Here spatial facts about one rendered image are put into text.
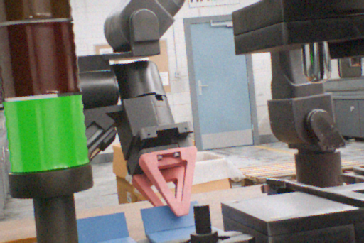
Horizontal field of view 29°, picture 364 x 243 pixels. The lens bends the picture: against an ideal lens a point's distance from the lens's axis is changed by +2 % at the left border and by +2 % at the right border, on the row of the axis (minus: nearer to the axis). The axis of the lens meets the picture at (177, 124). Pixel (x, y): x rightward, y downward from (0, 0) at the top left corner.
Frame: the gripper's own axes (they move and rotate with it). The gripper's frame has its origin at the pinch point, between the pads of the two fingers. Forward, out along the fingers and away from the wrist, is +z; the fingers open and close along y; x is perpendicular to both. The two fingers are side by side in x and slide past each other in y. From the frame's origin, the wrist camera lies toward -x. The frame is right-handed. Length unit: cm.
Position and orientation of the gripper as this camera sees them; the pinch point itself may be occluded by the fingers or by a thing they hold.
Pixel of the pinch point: (177, 214)
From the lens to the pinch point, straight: 82.2
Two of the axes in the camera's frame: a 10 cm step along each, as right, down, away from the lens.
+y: 2.1, -4.7, -8.6
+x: 9.4, -1.5, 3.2
